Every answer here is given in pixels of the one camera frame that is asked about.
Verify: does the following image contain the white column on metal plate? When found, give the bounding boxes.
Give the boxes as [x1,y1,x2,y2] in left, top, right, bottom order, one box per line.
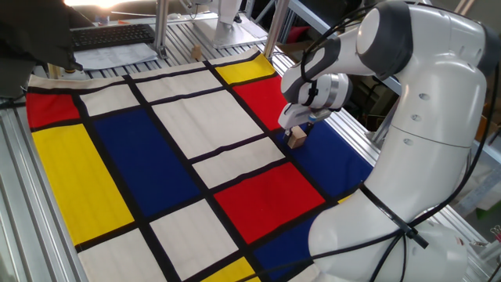
[193,0,269,50]

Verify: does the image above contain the white paper sheets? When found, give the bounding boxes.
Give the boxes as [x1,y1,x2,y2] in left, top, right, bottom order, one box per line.
[74,42,158,71]

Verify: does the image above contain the silver bar-shaped wrist camera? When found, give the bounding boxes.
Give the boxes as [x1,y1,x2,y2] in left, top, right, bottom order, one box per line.
[303,108,334,125]

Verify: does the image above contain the small wooden cube block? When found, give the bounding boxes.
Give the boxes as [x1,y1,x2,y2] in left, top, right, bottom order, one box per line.
[287,125,308,150]

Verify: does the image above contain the Mondrian pattern colour-block cloth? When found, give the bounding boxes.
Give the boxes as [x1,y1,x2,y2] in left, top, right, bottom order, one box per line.
[25,49,375,282]

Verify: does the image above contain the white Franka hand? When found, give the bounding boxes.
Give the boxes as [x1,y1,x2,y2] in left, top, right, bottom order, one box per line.
[277,102,315,144]

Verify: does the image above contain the red object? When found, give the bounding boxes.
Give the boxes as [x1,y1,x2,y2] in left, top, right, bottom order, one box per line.
[287,25,310,44]

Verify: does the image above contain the green object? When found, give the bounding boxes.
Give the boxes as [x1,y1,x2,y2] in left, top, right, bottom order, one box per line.
[475,207,501,232]

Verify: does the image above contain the black computer keyboard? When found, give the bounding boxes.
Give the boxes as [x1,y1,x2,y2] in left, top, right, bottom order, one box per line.
[70,23,157,52]

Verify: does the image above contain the aluminium frame post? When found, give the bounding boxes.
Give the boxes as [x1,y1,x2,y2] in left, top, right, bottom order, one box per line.
[262,0,290,60]
[152,0,170,60]

